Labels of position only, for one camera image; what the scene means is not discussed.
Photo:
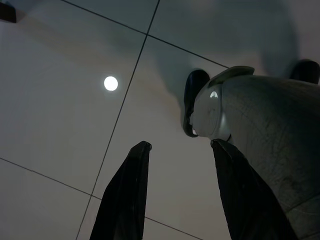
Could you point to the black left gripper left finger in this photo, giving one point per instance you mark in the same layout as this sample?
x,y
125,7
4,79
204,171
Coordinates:
x,y
125,195

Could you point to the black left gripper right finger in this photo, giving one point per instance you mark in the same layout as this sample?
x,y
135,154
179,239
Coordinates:
x,y
245,200

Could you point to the black robot foot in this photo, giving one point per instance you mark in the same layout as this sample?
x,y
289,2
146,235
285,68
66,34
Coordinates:
x,y
306,71
193,92

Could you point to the dark furniture foot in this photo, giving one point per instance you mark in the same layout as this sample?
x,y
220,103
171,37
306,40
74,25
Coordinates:
x,y
7,12

